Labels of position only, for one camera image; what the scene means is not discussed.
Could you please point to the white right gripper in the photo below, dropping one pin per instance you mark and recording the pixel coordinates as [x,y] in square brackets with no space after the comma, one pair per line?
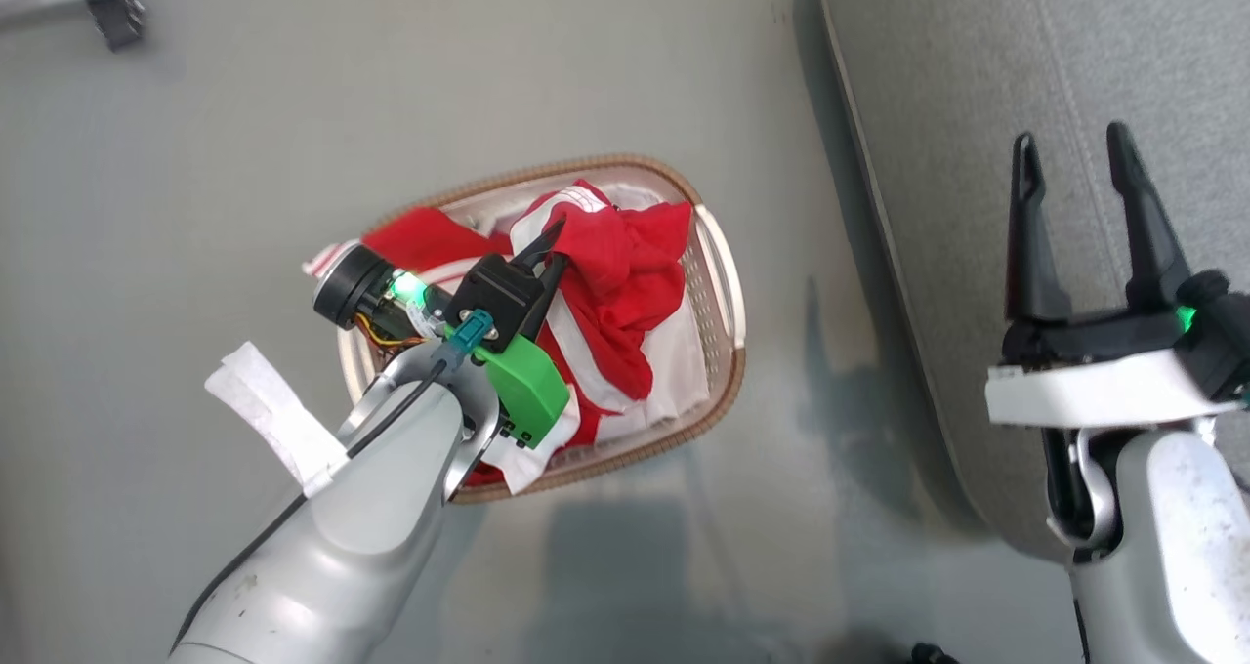
[1094,386]

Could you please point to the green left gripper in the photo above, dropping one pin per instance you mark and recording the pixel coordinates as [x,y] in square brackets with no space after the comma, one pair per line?
[527,386]

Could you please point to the red white striped garment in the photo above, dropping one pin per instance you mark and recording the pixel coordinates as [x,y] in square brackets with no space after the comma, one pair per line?
[615,264]

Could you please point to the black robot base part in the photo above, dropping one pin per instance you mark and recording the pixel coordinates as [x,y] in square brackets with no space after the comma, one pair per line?
[933,654]

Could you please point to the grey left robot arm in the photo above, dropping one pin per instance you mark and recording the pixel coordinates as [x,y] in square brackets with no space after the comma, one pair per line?
[352,537]

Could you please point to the white basket liner cloth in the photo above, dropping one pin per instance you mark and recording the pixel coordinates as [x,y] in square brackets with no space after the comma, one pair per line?
[679,361]

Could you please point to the cream laundry basket brown rim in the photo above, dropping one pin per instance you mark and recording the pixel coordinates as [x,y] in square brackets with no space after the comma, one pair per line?
[718,293]

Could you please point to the grey fabric sofa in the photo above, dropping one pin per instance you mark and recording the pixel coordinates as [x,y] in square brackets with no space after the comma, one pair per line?
[977,107]

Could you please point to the white tape strip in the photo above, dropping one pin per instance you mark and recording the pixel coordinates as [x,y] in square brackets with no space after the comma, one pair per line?
[269,410]

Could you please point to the black caster wheel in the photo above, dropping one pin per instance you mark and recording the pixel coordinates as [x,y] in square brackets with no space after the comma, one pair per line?
[117,15]

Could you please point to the black left wrist camera unit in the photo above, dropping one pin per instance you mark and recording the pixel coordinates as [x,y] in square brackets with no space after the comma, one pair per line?
[503,298]

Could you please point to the black wrist camera unit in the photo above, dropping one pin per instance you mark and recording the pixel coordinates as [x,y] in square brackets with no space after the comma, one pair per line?
[1221,332]
[503,298]

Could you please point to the black right wrist camera unit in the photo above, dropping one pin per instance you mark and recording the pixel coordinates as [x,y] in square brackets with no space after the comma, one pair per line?
[1221,332]

